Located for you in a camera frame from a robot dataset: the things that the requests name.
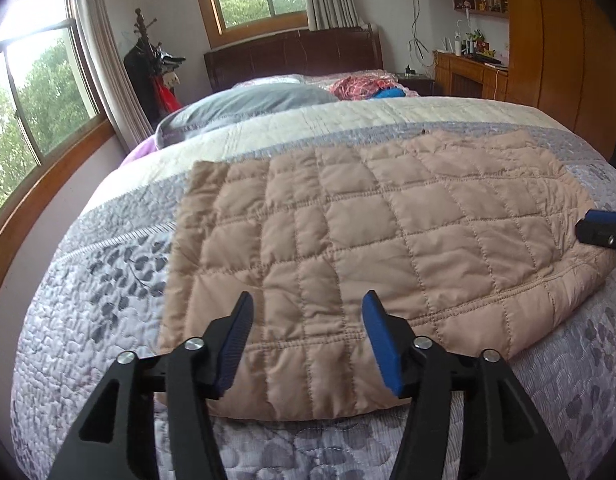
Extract large wooden frame window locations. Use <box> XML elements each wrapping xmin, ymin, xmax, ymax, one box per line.
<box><xmin>0</xmin><ymin>0</ymin><xmax>116</xmax><ymax>311</ymax></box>

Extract pink floral bed sheet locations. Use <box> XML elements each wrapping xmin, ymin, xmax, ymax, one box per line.
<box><xmin>233</xmin><ymin>72</ymin><xmax>421</xmax><ymax>98</ymax></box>

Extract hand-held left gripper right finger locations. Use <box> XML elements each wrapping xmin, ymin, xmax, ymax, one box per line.
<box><xmin>362</xmin><ymin>290</ymin><xmax>571</xmax><ymax>480</ymax></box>

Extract dark wooden nightstand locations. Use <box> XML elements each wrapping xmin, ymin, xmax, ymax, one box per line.
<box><xmin>400</xmin><ymin>67</ymin><xmax>436</xmax><ymax>96</ymax></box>

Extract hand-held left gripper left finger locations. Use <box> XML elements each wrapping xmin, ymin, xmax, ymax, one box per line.
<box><xmin>46</xmin><ymin>291</ymin><xmax>255</xmax><ymax>480</ymax></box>

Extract purple bed sheet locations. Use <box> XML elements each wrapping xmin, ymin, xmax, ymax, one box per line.
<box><xmin>122</xmin><ymin>139</ymin><xmax>159</xmax><ymax>167</ymax></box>

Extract grey pillow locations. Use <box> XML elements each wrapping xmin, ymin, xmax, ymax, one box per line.
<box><xmin>155</xmin><ymin>82</ymin><xmax>341</xmax><ymax>148</ymax></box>

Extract wooden wardrobe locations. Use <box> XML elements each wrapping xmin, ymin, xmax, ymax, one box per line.
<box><xmin>423</xmin><ymin>0</ymin><xmax>616</xmax><ymax>161</ymax></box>

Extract dark wooden headboard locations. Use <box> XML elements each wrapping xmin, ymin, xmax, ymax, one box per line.
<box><xmin>204</xmin><ymin>24</ymin><xmax>385</xmax><ymax>93</ymax></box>

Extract beige quilted coat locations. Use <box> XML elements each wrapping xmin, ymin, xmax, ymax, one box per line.
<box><xmin>155</xmin><ymin>129</ymin><xmax>616</xmax><ymax>421</ymax></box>

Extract wooden desk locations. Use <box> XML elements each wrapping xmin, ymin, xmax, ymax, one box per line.
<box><xmin>433</xmin><ymin>49</ymin><xmax>510</xmax><ymax>102</ymax></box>

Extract hanging white cables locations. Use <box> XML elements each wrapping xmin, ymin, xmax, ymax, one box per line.
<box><xmin>407</xmin><ymin>0</ymin><xmax>433</xmax><ymax>68</ymax></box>

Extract grey patterned quilted bedspread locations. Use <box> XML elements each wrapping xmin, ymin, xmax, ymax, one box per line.
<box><xmin>10</xmin><ymin>95</ymin><xmax>616</xmax><ymax>480</ymax></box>

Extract coat rack with clothes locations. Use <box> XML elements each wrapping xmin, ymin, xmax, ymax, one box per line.
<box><xmin>124</xmin><ymin>8</ymin><xmax>186</xmax><ymax>133</ymax></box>

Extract red patterned cloth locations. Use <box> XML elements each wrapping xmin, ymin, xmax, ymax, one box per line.
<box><xmin>329</xmin><ymin>76</ymin><xmax>401</xmax><ymax>101</ymax></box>

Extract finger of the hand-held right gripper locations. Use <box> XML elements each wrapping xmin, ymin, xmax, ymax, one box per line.
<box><xmin>574</xmin><ymin>209</ymin><xmax>616</xmax><ymax>252</ymax></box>

